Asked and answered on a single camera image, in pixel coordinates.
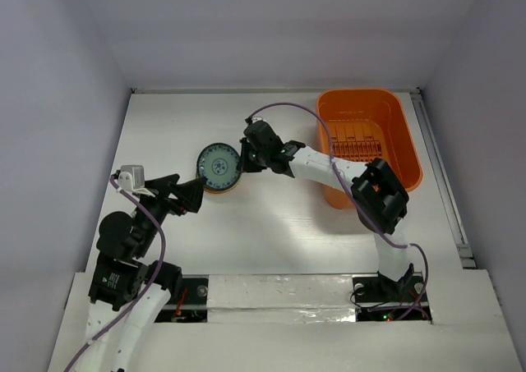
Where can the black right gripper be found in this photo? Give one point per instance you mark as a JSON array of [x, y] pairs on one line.
[[248, 155]]

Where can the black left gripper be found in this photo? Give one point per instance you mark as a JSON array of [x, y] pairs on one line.
[[189, 194]]

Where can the amber plate with black motif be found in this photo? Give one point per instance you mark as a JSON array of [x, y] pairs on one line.
[[215, 187]]

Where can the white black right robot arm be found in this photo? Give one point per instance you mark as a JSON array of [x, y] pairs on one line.
[[373, 188]]

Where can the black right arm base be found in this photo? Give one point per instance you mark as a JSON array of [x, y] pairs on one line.
[[374, 288]]

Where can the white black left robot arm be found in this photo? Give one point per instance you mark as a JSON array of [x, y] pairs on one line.
[[131, 281]]

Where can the orange plastic dish rack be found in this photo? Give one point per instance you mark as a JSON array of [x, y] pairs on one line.
[[370, 123]]

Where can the silver foil covered beam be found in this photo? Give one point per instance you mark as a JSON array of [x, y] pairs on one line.
[[280, 299]]

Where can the left base electronics wiring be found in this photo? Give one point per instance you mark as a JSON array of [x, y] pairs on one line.
[[183, 306]]

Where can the base electronics wiring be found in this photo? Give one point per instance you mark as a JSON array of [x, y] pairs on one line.
[[390, 312], [183, 306]]

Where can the right base electronics wiring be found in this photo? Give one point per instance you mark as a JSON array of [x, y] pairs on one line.
[[390, 312]]

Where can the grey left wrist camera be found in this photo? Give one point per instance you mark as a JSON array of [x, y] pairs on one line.
[[131, 178]]

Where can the aluminium rail right edge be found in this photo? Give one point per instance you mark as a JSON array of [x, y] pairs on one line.
[[464, 250]]

